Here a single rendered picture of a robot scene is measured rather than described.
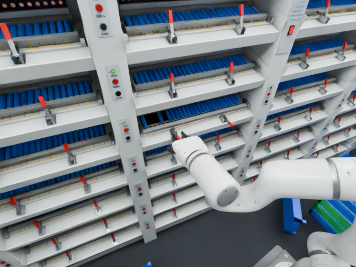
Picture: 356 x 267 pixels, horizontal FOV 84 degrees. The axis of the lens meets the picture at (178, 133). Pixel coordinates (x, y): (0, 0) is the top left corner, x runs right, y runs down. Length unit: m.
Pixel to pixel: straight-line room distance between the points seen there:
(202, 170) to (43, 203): 0.77
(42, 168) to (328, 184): 0.90
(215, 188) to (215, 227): 1.26
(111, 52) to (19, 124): 0.38
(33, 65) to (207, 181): 0.55
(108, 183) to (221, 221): 1.04
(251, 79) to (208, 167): 0.56
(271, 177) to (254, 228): 1.34
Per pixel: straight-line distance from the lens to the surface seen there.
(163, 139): 0.90
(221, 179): 0.50
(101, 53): 0.65
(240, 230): 1.78
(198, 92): 0.83
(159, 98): 0.78
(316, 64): 1.29
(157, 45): 0.69
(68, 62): 0.66
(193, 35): 0.77
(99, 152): 0.89
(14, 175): 0.96
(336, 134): 2.30
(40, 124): 0.79
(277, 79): 1.08
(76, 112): 0.78
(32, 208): 1.11
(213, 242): 1.70
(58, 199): 1.08
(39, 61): 0.68
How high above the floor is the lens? 1.58
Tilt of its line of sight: 41 degrees down
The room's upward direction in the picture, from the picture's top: straight up
